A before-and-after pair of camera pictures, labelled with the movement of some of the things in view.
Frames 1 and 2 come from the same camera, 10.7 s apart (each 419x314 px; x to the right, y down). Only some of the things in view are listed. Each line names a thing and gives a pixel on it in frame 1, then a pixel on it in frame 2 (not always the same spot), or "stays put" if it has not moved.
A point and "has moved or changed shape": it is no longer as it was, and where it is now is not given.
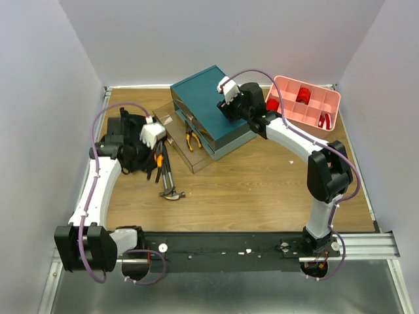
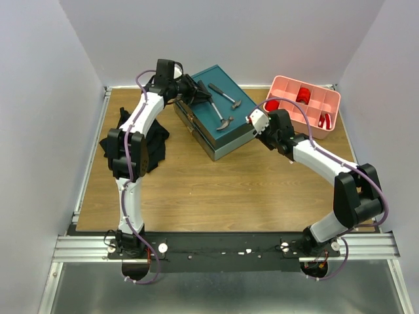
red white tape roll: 325,122 stays put
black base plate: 231,252 stays put
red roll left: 272,104 stays put
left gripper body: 139,156 to 186,88
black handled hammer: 167,191 has moved or changed shape
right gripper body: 226,109 to 266,138
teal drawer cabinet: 196,101 stays put
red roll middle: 303,95 stays put
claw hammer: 176,195 to 224,121
